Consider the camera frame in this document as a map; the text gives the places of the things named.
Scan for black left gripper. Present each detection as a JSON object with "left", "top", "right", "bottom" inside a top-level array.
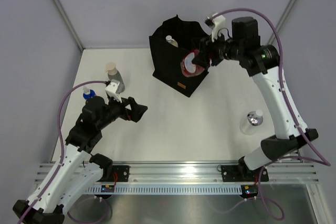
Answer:
[{"left": 96, "top": 93, "right": 147, "bottom": 131}]

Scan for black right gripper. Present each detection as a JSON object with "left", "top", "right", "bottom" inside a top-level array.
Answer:
[{"left": 193, "top": 29, "right": 244, "bottom": 70}]

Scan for red tall bottle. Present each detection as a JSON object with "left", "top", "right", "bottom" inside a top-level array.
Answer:
[{"left": 180, "top": 49, "right": 205, "bottom": 78}]

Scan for cream bottle white pump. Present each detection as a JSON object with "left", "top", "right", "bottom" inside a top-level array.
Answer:
[{"left": 165, "top": 35, "right": 178, "bottom": 48}]

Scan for grey bottle beige cap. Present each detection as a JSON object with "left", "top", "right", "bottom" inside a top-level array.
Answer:
[{"left": 105, "top": 62, "right": 125, "bottom": 93}]

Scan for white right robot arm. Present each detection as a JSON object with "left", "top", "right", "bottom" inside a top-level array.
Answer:
[{"left": 193, "top": 15, "right": 318, "bottom": 181}]

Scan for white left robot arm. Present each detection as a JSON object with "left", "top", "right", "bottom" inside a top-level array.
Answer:
[{"left": 13, "top": 96, "right": 148, "bottom": 223}]

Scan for black canvas bag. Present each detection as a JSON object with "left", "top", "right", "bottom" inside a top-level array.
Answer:
[{"left": 149, "top": 16, "right": 208, "bottom": 97}]

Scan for orange bottle blue cap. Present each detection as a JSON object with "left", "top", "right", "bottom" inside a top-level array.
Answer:
[{"left": 82, "top": 86, "right": 96, "bottom": 100}]

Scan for white bottle chrome cap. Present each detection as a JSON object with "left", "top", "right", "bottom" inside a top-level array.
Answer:
[{"left": 239, "top": 110, "right": 264, "bottom": 135}]

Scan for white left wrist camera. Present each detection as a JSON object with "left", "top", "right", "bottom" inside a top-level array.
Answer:
[{"left": 105, "top": 79, "right": 123, "bottom": 103}]

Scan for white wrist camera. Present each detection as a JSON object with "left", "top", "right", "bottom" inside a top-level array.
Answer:
[
  {"left": 105, "top": 79, "right": 123, "bottom": 103},
  {"left": 204, "top": 13, "right": 226, "bottom": 42}
]

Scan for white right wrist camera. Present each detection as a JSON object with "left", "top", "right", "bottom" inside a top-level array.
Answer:
[{"left": 204, "top": 13, "right": 226, "bottom": 42}]

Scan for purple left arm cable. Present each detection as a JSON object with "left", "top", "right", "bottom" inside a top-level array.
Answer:
[{"left": 18, "top": 80, "right": 113, "bottom": 224}]

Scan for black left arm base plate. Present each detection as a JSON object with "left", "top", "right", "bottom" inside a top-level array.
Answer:
[{"left": 98, "top": 165, "right": 130, "bottom": 183}]

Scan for white slotted cable duct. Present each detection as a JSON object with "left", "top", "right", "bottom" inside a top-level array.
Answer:
[{"left": 84, "top": 184, "right": 242, "bottom": 195}]

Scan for aluminium frame post left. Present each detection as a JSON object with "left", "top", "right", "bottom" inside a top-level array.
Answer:
[{"left": 51, "top": 0, "right": 85, "bottom": 52}]

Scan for aluminium frame post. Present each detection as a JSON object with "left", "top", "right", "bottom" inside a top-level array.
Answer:
[
  {"left": 264, "top": 0, "right": 316, "bottom": 51},
  {"left": 51, "top": 0, "right": 85, "bottom": 52}
]

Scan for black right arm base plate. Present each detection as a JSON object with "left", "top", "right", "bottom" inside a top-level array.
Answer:
[{"left": 218, "top": 165, "right": 269, "bottom": 182}]

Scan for aluminium frame post right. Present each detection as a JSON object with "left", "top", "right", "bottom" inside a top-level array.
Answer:
[{"left": 264, "top": 0, "right": 316, "bottom": 51}]

